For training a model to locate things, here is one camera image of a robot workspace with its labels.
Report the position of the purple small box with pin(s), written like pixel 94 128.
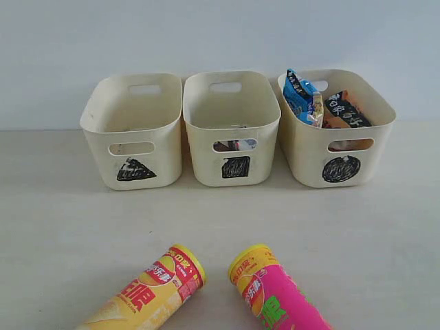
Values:
pixel 226 146

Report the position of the blue instant noodle bag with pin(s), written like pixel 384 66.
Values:
pixel 303 99

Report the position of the yellow Lays chip can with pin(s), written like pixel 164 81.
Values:
pixel 150 299

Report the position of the orange instant noodle bag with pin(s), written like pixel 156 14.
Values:
pixel 342 111

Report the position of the pink Lays chip can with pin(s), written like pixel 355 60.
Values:
pixel 271 294

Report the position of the blue white milk carton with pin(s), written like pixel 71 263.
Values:
pixel 246 144

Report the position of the cream bin square mark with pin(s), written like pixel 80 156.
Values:
pixel 230 105

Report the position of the cream bin triangle mark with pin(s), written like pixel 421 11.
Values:
pixel 132 124

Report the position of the cream bin circle mark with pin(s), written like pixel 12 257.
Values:
pixel 324 158

